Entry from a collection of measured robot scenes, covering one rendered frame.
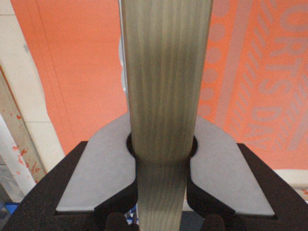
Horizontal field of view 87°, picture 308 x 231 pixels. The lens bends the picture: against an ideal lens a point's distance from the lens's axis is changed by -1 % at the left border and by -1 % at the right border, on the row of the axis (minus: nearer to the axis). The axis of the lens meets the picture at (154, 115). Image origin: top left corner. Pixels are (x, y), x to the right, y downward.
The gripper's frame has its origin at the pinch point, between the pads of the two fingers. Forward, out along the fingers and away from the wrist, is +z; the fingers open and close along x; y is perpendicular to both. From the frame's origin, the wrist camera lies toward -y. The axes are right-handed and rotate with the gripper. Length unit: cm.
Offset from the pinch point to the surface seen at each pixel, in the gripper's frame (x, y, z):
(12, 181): -160, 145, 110
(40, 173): -24.0, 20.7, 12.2
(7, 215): -30.9, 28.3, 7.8
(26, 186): -26.1, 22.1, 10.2
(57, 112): -17.3, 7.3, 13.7
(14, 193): -166, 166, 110
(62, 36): -13.4, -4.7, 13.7
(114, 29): -6.0, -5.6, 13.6
